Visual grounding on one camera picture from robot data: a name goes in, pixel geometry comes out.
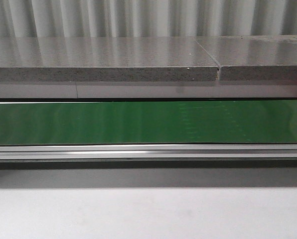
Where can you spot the grey stone counter slab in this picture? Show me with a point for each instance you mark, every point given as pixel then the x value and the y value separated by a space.
pixel 104 59

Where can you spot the white pleated curtain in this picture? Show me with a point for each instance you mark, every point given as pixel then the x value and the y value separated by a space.
pixel 135 18

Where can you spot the grey stone slab right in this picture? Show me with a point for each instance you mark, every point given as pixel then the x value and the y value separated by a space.
pixel 253 58

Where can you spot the green conveyor belt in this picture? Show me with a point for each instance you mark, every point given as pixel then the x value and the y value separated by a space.
pixel 271 121

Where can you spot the aluminium conveyor side rail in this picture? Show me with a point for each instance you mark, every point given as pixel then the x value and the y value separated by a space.
pixel 147 152

